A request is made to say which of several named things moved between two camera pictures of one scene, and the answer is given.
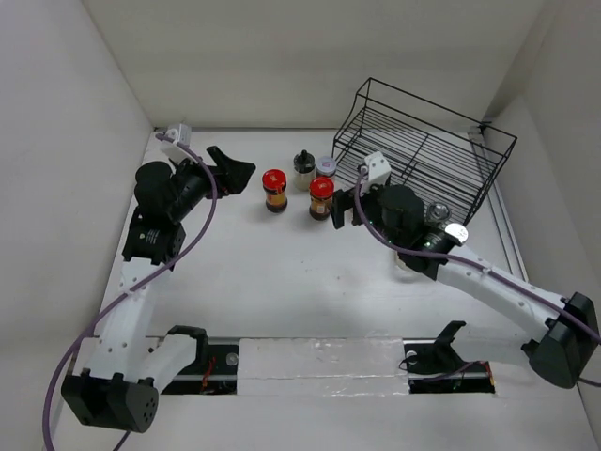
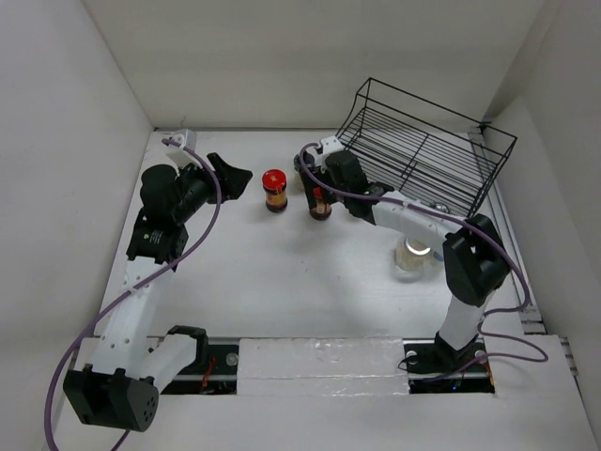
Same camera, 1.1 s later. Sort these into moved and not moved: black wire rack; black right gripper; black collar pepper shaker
Moved: black right gripper
Not moved: black wire rack; black collar pepper shaker
